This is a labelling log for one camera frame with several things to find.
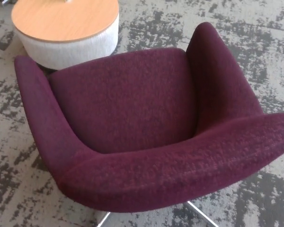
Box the purple upholstered swivel armchair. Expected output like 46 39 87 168
13 21 284 213

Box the chrome chair base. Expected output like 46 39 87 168
96 200 220 227

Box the round wood-top white table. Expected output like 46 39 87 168
10 0 120 71

